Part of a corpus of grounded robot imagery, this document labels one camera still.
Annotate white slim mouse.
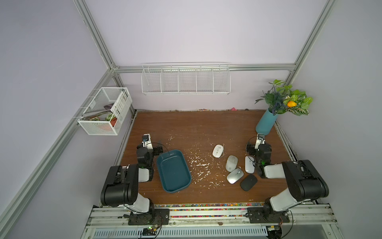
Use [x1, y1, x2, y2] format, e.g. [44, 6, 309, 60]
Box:
[245, 156, 256, 174]

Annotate black mouse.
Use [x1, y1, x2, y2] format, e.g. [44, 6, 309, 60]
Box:
[240, 174, 258, 192]

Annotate white ergonomic mouse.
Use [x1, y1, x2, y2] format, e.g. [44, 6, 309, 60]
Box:
[225, 155, 238, 172]

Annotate teal plastic storage box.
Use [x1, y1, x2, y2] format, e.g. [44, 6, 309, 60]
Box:
[157, 149, 192, 193]

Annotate silver mouse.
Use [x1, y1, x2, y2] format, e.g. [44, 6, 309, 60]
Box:
[226, 168, 244, 184]

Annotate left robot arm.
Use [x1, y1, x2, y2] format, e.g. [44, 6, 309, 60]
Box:
[100, 142, 163, 216]

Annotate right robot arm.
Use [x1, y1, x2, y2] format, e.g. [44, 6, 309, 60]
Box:
[245, 142, 329, 215]

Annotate teal vase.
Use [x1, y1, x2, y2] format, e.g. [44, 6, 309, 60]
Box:
[256, 110, 278, 135]

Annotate colourful pebble strip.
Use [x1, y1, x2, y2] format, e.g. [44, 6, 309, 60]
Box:
[101, 202, 266, 219]

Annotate items in mesh basket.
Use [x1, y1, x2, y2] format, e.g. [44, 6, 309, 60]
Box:
[80, 104, 117, 127]

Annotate white mesh basket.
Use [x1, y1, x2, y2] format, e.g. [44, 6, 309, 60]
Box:
[77, 87, 132, 136]

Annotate artificial plant with orange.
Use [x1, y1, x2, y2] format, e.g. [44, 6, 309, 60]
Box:
[255, 80, 313, 116]

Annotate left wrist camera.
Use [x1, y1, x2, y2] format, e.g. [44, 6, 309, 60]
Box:
[142, 133, 153, 150]

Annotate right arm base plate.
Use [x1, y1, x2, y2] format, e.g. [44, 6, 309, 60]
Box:
[245, 207, 290, 224]

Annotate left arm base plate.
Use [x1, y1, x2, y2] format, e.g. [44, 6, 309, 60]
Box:
[123, 209, 170, 226]

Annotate white wire wall shelf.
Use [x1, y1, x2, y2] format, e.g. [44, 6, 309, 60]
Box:
[141, 63, 231, 95]

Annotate aluminium front rail frame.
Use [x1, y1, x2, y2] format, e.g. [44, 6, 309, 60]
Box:
[82, 203, 343, 239]

